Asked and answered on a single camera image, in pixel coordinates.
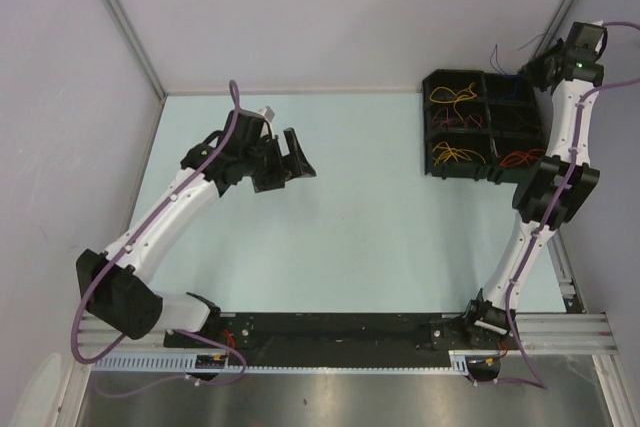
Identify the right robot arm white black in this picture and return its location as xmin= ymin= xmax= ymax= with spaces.
xmin=461 ymin=22 xmax=608 ymax=349

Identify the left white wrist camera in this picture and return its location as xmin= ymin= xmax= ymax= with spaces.
xmin=258 ymin=106 xmax=276 ymax=139

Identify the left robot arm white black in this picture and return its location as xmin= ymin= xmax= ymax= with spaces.
xmin=76 ymin=110 xmax=316 ymax=347

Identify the pink-red wire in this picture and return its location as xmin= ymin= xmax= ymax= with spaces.
xmin=432 ymin=105 xmax=484 ymax=131

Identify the dark blue wire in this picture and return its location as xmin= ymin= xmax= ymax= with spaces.
xmin=489 ymin=31 xmax=556 ymax=101

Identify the red-orange wire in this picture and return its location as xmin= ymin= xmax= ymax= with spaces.
xmin=499 ymin=147 xmax=546 ymax=169

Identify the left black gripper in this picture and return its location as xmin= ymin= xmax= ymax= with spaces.
xmin=241 ymin=128 xmax=314 ymax=193

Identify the aluminium frame rail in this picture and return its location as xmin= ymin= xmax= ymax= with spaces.
xmin=77 ymin=313 xmax=618 ymax=356

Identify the black compartment tray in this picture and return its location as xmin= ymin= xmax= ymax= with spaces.
xmin=421 ymin=69 xmax=547 ymax=184

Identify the white slotted cable duct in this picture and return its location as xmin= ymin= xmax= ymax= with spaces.
xmin=93 ymin=352 xmax=468 ymax=376

